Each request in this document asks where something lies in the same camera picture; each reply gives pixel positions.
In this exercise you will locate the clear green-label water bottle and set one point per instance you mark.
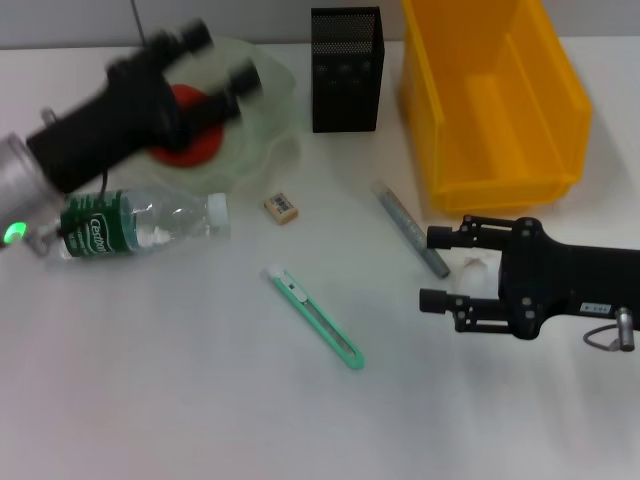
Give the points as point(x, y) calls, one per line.
point(150, 220)

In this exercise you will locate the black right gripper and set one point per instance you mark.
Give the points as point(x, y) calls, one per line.
point(550, 280)

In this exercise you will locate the white paper ball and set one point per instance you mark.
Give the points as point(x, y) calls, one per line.
point(475, 275)

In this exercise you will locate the black mesh pen holder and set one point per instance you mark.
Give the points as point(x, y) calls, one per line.
point(345, 90)

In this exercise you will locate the beige eraser with barcode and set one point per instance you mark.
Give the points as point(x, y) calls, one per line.
point(281, 209)

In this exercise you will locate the yellow plastic bin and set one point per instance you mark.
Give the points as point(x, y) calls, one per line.
point(500, 125)

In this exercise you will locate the red-orange fruit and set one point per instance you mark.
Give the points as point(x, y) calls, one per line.
point(195, 152)

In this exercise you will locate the green glass fruit plate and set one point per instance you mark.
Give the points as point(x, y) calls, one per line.
point(260, 125)

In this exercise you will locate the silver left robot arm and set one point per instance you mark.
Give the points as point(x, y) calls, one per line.
point(20, 175)

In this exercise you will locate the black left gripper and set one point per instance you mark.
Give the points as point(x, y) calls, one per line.
point(110, 125)

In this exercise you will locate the grey pen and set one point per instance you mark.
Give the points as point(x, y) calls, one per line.
point(405, 220)

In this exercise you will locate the green utility knife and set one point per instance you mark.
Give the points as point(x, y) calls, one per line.
point(320, 322)

